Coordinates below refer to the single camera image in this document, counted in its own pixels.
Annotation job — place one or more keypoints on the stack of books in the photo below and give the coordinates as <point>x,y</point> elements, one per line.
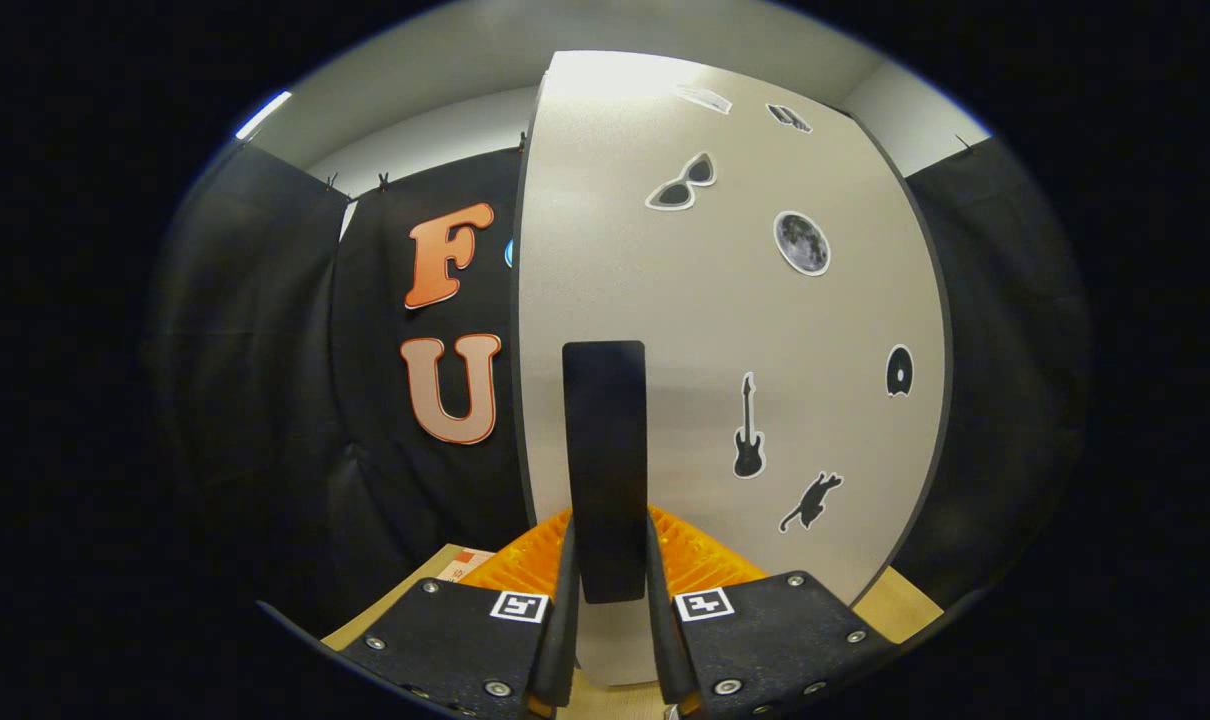
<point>463,565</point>

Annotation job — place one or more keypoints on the narrow ceiling light strip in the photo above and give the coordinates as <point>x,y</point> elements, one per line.
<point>263,115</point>

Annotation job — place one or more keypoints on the beige shoe cabinet door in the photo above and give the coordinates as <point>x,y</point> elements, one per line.
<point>685,300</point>

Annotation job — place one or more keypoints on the black backdrop cloth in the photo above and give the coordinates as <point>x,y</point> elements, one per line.
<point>265,400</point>

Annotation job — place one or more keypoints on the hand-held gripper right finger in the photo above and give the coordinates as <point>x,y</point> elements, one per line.
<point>665,650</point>

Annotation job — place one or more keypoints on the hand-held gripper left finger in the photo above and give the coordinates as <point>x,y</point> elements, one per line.
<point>563,640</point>

